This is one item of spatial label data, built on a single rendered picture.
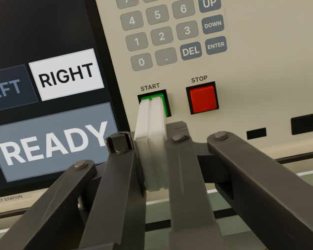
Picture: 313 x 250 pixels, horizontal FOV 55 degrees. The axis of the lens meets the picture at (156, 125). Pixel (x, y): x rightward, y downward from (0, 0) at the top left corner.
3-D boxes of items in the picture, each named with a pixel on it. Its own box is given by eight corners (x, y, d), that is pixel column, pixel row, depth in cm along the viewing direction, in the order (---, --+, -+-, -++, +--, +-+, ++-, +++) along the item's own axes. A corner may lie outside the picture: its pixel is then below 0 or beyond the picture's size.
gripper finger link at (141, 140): (162, 191, 15) (147, 194, 15) (159, 137, 21) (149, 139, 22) (148, 136, 14) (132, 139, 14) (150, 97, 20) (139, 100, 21)
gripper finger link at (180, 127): (168, 163, 13) (239, 149, 12) (164, 123, 17) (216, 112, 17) (175, 194, 13) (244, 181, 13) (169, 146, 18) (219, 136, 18)
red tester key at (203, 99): (217, 108, 23) (213, 86, 23) (194, 113, 23) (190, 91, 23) (214, 105, 24) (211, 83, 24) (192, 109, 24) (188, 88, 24)
